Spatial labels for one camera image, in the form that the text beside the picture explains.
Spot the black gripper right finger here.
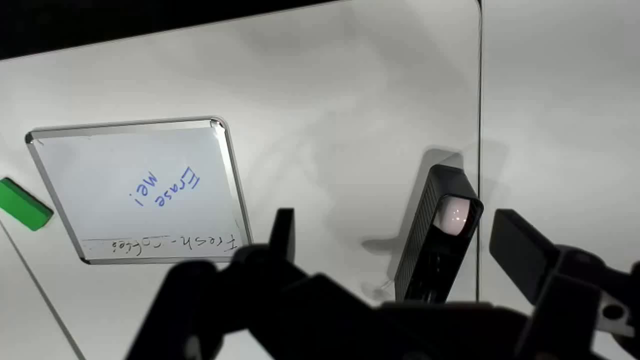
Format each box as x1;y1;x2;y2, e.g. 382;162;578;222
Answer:
488;208;640;360

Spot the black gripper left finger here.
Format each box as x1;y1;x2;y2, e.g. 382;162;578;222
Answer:
126;206;382;360

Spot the green eraser block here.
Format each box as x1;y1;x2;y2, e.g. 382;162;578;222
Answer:
0;176;57;234

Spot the small metal-framed whiteboard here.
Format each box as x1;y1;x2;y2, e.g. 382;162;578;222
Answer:
24;116;255;267

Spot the black rectangular holder box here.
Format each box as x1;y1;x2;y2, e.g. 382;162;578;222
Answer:
392;164;486;307

